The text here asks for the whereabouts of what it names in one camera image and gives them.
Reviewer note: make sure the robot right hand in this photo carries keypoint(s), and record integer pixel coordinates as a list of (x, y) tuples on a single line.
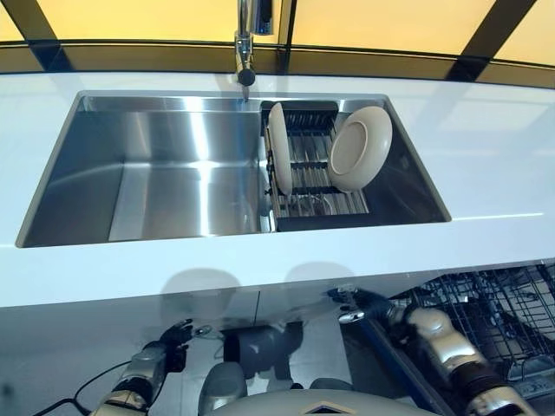
[(373, 305)]

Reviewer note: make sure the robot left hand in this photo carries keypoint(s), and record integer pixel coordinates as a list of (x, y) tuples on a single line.
[(178, 338)]

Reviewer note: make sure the beige ceramic plate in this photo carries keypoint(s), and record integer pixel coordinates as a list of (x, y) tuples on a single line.
[(360, 147), (279, 147)]

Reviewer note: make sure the black sink drain rack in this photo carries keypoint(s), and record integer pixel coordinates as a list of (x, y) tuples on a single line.
[(310, 173)]

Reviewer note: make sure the stainless steel sink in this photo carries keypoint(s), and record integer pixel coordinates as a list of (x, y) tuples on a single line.
[(152, 173)]

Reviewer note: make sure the chrome kitchen faucet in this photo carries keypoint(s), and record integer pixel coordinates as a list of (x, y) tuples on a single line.
[(244, 52)]

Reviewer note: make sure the black window frame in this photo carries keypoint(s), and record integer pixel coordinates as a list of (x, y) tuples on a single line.
[(38, 21)]

